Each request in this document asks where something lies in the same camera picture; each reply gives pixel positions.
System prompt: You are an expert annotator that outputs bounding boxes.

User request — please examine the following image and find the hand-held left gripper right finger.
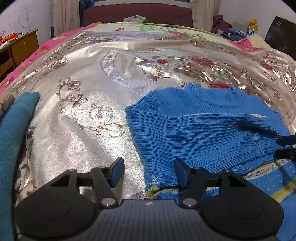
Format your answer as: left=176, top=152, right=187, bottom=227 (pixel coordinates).
left=174, top=158, right=250, bottom=208

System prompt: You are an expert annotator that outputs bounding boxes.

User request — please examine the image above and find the dark red headboard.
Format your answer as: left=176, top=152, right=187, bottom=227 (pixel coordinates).
left=83, top=6, right=194, bottom=28

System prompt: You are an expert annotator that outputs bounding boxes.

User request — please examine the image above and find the maroon clothes pile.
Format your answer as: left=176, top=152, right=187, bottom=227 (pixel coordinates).
left=212, top=15, right=232, bottom=33

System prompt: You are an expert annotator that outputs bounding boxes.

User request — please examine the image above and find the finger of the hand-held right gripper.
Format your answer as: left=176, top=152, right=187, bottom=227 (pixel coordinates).
left=275, top=147, right=296, bottom=161
left=277, top=136, right=296, bottom=146

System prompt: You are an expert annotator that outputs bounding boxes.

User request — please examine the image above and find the beige checked cloth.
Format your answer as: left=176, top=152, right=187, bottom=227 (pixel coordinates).
left=0, top=95, right=15, bottom=112

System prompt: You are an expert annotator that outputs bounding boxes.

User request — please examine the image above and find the wooden desk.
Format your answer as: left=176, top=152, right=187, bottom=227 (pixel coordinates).
left=0, top=30, right=39, bottom=77

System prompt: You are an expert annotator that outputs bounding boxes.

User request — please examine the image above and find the silver floral bedspread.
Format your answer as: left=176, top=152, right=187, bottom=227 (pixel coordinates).
left=0, top=32, right=296, bottom=204

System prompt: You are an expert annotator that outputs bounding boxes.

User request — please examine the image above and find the beige curtain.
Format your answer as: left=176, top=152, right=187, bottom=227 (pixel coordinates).
left=53, top=0, right=80, bottom=37
left=191, top=0, right=221, bottom=32

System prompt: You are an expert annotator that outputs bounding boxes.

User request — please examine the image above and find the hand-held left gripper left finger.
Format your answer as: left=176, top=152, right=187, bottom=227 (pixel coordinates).
left=49, top=157, right=125, bottom=208

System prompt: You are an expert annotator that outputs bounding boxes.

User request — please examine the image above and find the orange item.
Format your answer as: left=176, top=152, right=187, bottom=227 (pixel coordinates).
left=0, top=32, right=19, bottom=45

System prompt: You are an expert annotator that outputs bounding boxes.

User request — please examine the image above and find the white crumpled cloth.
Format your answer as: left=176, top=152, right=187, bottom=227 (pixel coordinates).
left=122, top=15, right=147, bottom=23

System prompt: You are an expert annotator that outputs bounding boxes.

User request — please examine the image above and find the blue hanging cloth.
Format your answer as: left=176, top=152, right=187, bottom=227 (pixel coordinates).
left=79, top=0, right=93, bottom=19

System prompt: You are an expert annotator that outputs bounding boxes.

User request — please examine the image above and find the pink cream floral bed sheet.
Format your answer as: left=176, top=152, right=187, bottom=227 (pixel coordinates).
left=0, top=22, right=273, bottom=95

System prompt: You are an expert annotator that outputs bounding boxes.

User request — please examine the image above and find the blue striped knit sweater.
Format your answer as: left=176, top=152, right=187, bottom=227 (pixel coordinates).
left=125, top=84, right=296, bottom=241

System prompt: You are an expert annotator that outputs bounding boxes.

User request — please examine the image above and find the teal folded cloth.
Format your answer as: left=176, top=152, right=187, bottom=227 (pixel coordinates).
left=0, top=91, right=41, bottom=241

